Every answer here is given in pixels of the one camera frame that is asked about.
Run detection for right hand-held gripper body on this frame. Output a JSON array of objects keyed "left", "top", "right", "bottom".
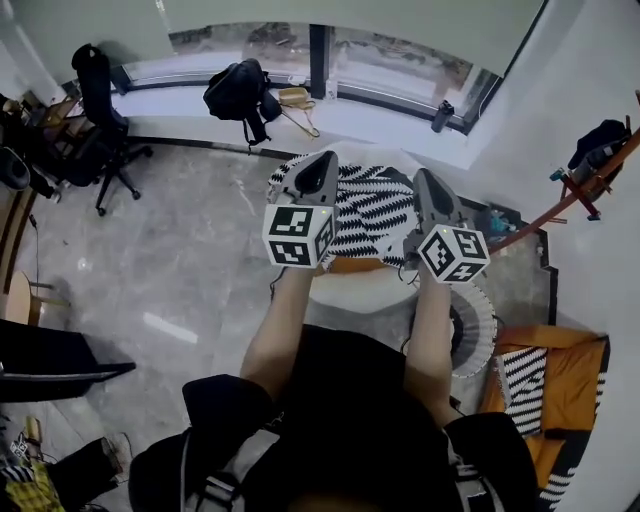
[{"left": 402, "top": 167, "right": 491, "bottom": 285}]

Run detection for brown clothes rack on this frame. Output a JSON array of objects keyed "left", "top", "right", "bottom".
[{"left": 487, "top": 89, "right": 640, "bottom": 251}]

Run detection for person's left forearm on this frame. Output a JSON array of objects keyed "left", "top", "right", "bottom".
[{"left": 239, "top": 265, "right": 314, "bottom": 402}]

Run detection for wooden stool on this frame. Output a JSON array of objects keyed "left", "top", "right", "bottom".
[{"left": 0, "top": 269, "right": 72, "bottom": 327}]

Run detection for orange cloth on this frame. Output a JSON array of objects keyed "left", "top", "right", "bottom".
[{"left": 478, "top": 323, "right": 612, "bottom": 507}]

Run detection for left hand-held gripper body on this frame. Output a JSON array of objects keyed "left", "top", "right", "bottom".
[{"left": 263, "top": 150, "right": 342, "bottom": 271}]

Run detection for yellow plaid cloth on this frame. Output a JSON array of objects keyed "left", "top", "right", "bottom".
[{"left": 0, "top": 462, "right": 67, "bottom": 512}]

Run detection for tan handbag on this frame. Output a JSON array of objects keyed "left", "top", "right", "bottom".
[{"left": 277, "top": 86, "right": 322, "bottom": 141}]

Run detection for black desk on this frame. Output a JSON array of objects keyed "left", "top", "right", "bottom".
[{"left": 0, "top": 318, "right": 137, "bottom": 404}]

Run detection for black backpack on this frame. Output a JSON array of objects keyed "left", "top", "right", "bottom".
[{"left": 202, "top": 58, "right": 284, "bottom": 147}]

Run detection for dark garment on rack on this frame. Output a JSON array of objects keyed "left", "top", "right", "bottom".
[{"left": 567, "top": 119, "right": 632, "bottom": 172}]

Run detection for round grey pleated basket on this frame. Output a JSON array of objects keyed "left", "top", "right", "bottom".
[{"left": 307, "top": 257, "right": 499, "bottom": 379}]

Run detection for grey harness straps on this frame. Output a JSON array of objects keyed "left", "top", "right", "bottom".
[{"left": 179, "top": 429, "right": 501, "bottom": 512}]

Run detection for person's right forearm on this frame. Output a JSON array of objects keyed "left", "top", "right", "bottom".
[{"left": 403, "top": 263, "right": 464, "bottom": 432}]

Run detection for dark water bottle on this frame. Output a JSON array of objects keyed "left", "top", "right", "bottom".
[{"left": 430, "top": 99, "right": 456, "bottom": 134}]

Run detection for black white zigzag clothes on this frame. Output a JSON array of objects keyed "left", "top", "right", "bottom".
[
  {"left": 536, "top": 369, "right": 609, "bottom": 507},
  {"left": 267, "top": 152, "right": 422, "bottom": 274}
]

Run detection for black window post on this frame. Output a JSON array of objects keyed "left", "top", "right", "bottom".
[{"left": 308, "top": 23, "right": 339, "bottom": 101}]

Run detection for black white striped clothes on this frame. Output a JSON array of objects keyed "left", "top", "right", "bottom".
[{"left": 498, "top": 346, "right": 550, "bottom": 437}]

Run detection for black office chair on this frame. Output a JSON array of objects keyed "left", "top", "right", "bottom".
[{"left": 71, "top": 43, "right": 154, "bottom": 218}]

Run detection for person's black shirt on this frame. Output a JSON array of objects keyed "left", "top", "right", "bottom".
[{"left": 128, "top": 323, "right": 540, "bottom": 512}]

